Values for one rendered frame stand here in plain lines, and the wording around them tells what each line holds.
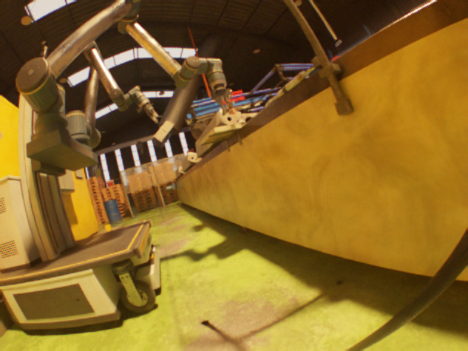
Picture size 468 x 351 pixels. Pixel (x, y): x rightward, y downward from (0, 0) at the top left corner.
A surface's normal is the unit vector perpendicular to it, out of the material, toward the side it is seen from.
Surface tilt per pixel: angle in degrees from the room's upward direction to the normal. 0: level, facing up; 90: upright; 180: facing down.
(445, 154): 93
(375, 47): 90
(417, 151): 90
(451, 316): 0
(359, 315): 0
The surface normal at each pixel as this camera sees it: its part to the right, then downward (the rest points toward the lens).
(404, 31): -0.88, 0.27
